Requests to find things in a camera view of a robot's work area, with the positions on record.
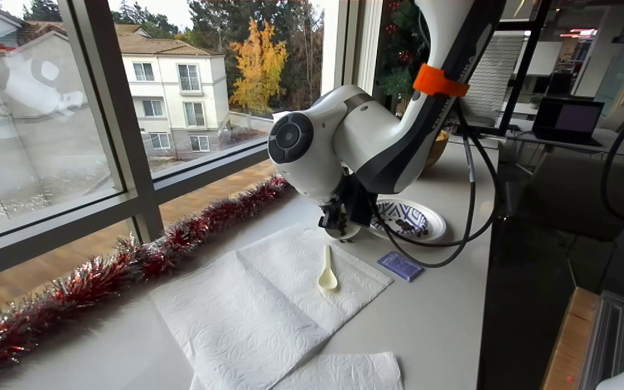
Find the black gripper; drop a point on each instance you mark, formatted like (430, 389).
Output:
(350, 209)

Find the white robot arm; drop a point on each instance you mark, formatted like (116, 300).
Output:
(347, 149)

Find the blue patterned bowl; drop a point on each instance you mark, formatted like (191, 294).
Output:
(404, 220)

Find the blue square packet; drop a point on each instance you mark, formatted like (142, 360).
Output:
(400, 264)

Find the cream plastic spoon on napkin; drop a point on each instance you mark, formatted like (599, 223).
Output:
(329, 282)

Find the white paper plate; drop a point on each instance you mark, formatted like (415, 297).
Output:
(437, 223)

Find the wooden bowl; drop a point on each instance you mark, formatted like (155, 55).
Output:
(438, 149)

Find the small white paper napkin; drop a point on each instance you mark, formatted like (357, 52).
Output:
(347, 372)

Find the large white paper napkin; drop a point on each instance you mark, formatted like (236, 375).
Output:
(245, 320)

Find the black laptop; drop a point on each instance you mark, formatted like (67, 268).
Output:
(570, 120)

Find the red silver tinsel garland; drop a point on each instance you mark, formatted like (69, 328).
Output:
(25, 325)

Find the orange cable clamp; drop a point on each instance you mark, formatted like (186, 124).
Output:
(434, 81)

